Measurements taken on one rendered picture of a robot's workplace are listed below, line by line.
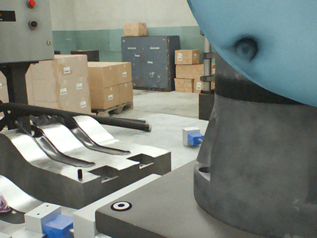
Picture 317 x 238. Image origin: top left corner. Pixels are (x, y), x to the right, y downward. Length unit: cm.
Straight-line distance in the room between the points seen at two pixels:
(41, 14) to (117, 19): 743
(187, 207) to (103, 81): 511
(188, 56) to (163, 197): 724
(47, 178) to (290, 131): 69
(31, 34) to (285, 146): 147
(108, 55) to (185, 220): 906
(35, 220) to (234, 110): 47
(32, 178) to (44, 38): 87
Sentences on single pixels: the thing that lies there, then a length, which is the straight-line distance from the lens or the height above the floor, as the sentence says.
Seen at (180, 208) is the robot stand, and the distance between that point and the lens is 30.
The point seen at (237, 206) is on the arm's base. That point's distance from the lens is 27.
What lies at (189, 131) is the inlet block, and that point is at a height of 85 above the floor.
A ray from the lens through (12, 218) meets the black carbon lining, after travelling 76.
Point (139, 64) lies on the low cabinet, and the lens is 807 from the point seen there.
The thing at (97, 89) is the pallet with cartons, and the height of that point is 42.
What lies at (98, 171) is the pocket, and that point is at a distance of 84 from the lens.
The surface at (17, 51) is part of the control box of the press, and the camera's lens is 163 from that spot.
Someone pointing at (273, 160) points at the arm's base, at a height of 109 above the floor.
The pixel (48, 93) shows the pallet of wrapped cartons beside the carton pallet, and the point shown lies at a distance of 474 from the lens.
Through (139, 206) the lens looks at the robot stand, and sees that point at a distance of 31.
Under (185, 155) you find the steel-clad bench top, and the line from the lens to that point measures 118.
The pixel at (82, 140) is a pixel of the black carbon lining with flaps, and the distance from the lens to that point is 105.
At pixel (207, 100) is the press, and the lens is 489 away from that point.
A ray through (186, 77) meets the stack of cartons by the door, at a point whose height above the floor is 31.
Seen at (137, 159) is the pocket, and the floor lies 88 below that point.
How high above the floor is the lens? 117
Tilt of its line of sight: 13 degrees down
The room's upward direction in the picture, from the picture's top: 2 degrees counter-clockwise
